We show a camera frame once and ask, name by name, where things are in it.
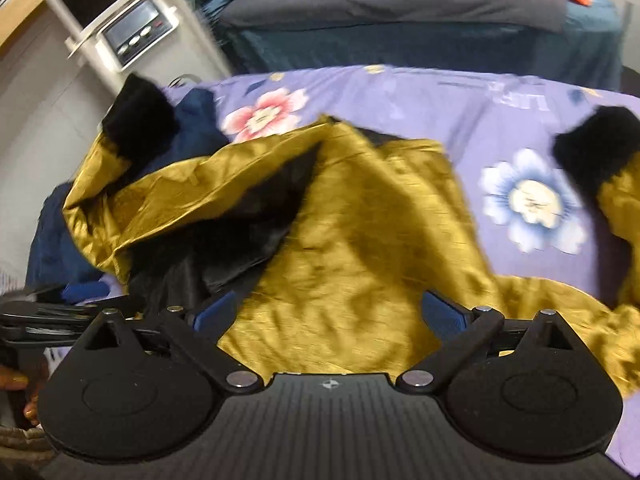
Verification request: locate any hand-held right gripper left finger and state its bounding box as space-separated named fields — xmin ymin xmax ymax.
xmin=84 ymin=290 xmax=265 ymax=393

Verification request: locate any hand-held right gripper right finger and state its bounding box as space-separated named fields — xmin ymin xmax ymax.
xmin=395 ymin=289 xmax=577 ymax=393

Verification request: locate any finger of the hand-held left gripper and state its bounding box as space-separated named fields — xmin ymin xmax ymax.
xmin=0 ymin=322 xmax=98 ymax=349
xmin=0 ymin=282 xmax=132 ymax=323

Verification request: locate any golden jacket with black fur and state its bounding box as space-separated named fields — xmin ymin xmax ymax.
xmin=62 ymin=72 xmax=640 ymax=396

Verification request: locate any person's left hand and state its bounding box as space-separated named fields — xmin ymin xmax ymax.
xmin=0 ymin=362 xmax=40 ymax=425

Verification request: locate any navy blue garment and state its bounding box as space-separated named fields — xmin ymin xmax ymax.
xmin=25 ymin=87 xmax=232 ymax=292

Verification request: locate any purple floral bed sheet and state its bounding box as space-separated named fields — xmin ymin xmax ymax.
xmin=100 ymin=62 xmax=640 ymax=468

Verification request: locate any silver appliance with buttons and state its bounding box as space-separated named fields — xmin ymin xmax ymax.
xmin=101 ymin=0 xmax=177 ymax=69

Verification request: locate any teal bed cover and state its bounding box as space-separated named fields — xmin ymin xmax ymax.
xmin=182 ymin=0 xmax=623 ymax=92

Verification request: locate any wooden desk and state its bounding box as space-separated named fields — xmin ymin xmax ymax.
xmin=0 ymin=0 xmax=93 ymax=57

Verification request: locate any grey blanket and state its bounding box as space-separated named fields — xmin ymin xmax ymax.
xmin=219 ymin=0 xmax=567 ymax=32

